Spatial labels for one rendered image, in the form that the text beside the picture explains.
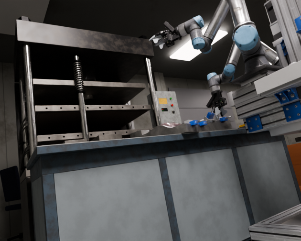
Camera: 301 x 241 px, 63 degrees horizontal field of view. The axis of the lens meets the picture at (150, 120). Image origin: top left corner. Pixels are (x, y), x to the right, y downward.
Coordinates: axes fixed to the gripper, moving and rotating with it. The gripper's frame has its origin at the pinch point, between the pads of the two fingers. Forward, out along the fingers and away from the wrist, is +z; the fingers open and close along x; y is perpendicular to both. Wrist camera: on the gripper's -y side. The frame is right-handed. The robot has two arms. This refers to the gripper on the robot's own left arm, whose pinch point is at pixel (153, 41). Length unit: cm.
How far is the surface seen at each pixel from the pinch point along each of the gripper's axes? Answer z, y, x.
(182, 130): -7, 63, 11
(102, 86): 80, -9, 35
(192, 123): -12, 59, 15
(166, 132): 6, 61, 13
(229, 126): -24, 55, 60
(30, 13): 208, -172, 33
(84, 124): 85, 34, 16
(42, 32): 93, -43, -22
